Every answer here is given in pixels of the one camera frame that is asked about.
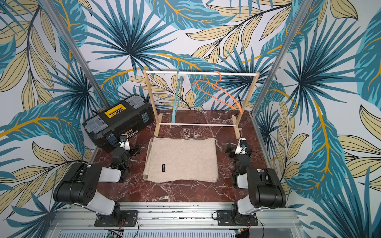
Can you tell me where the black yellow toolbox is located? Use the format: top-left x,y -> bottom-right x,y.
82,95 -> 154,152

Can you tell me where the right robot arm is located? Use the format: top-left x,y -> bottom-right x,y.
220,140 -> 286,226

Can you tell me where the teal plastic hanger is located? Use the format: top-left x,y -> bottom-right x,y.
172,71 -> 184,124

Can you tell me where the orange plastic hanger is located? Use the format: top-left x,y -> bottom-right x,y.
192,71 -> 244,114

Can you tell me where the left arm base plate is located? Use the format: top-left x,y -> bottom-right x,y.
94,210 -> 139,228

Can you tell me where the aluminium frame post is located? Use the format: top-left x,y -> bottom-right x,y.
40,0 -> 110,108
252,0 -> 313,118

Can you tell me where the wooden clothes rack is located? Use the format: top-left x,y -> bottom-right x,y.
143,69 -> 260,139

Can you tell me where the beige knitted scarf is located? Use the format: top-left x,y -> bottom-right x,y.
143,137 -> 219,183

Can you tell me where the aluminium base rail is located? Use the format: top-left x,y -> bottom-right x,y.
46,202 -> 306,238

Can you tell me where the right aluminium frame post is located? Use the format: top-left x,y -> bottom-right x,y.
252,0 -> 313,118

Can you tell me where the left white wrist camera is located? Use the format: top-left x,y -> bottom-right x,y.
120,134 -> 131,151

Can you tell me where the left aluminium frame post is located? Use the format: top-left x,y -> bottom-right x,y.
40,0 -> 110,108

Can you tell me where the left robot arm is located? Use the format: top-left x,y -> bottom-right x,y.
53,142 -> 140,227

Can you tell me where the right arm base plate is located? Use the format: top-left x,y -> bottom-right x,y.
212,210 -> 258,227

